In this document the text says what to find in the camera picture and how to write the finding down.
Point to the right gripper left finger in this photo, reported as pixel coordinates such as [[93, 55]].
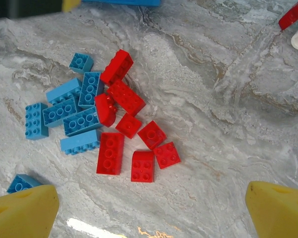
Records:
[[22, 213]]

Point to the red two-by-four lego brick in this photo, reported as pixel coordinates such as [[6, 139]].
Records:
[[126, 98], [110, 153], [116, 67]]

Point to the blue two-by-two lego brick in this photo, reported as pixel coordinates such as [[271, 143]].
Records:
[[81, 63]]

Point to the blue two-compartment plastic bin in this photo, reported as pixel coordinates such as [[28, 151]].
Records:
[[121, 2]]

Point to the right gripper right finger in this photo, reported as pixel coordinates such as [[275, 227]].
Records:
[[280, 213]]

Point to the red curved lego brick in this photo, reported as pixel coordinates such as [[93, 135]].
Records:
[[104, 111], [142, 166]]

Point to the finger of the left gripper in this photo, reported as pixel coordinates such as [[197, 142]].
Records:
[[70, 3]]

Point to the red two-by-two lego brick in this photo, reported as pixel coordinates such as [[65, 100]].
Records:
[[128, 125], [152, 135], [167, 155]]

